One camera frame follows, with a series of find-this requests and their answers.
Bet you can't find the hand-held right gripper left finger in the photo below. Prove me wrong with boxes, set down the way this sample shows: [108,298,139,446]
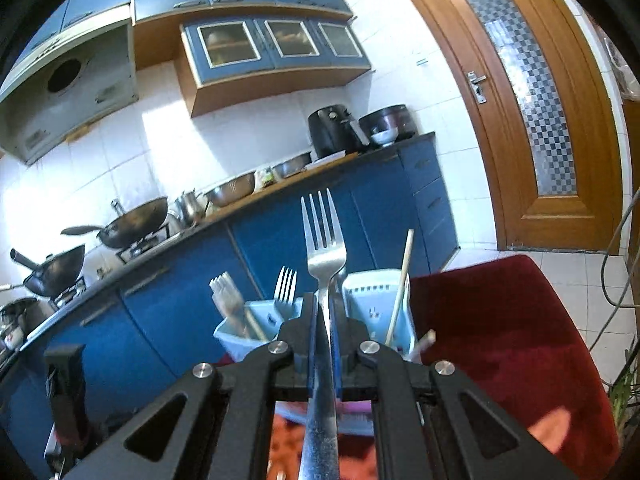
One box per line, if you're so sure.
[62,290,321,480]

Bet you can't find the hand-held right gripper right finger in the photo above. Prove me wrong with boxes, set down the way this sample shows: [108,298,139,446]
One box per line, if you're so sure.
[330,290,581,480]

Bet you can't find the steel fork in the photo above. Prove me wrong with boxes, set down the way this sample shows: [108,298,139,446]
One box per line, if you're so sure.
[299,189,348,480]
[274,266,299,321]

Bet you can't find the light blue utensil box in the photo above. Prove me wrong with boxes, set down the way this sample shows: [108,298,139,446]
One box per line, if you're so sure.
[214,269,416,436]

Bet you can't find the white chopstick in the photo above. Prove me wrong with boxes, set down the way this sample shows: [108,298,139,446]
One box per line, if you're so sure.
[407,330,437,363]

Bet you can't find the cream plastic fork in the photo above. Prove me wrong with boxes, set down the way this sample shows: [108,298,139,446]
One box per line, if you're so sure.
[209,272,251,338]

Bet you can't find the steel pot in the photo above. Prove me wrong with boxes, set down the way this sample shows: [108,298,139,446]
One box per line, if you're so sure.
[0,297,53,351]

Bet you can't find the small black wok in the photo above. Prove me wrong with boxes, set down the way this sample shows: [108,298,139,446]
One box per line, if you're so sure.
[10,244,87,297]

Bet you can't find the blue kitchen counter cabinets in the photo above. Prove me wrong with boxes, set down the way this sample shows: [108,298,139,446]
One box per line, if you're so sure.
[0,131,461,461]

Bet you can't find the red floral blanket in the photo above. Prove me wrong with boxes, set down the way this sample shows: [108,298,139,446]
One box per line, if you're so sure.
[215,254,621,480]

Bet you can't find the gas stove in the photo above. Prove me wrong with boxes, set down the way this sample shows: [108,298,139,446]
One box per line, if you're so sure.
[117,225,171,263]

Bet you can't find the large steel bowl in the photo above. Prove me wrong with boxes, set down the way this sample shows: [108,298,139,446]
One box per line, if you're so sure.
[204,171,257,208]

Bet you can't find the small steel bowl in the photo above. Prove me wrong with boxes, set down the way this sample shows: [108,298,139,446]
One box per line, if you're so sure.
[272,152,313,179]

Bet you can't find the steel kettle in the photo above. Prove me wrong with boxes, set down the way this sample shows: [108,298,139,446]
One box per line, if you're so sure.
[174,190,208,228]

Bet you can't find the white plate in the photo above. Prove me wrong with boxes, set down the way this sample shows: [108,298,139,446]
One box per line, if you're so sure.
[302,150,346,168]

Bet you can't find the black air fryer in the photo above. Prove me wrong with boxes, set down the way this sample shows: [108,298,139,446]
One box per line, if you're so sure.
[307,105,362,160]

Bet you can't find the dark rice cooker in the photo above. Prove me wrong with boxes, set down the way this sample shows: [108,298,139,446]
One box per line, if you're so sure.
[358,105,417,147]

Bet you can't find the green plant leaves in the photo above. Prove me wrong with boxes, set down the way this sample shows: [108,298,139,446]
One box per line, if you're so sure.
[607,340,640,441]

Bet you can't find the grey range hood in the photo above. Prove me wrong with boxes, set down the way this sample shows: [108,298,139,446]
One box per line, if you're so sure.
[0,4,138,166]

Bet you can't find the wooden door with glass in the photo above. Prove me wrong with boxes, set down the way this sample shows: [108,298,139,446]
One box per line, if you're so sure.
[385,0,626,253]

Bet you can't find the black wok with handle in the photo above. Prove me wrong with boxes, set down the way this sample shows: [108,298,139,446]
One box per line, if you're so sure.
[61,196,169,250]

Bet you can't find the grey cables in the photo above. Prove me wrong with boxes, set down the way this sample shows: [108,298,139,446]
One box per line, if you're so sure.
[597,187,640,356]

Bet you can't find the metal door handle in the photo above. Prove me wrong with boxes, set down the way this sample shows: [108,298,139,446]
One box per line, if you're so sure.
[466,71,488,105]

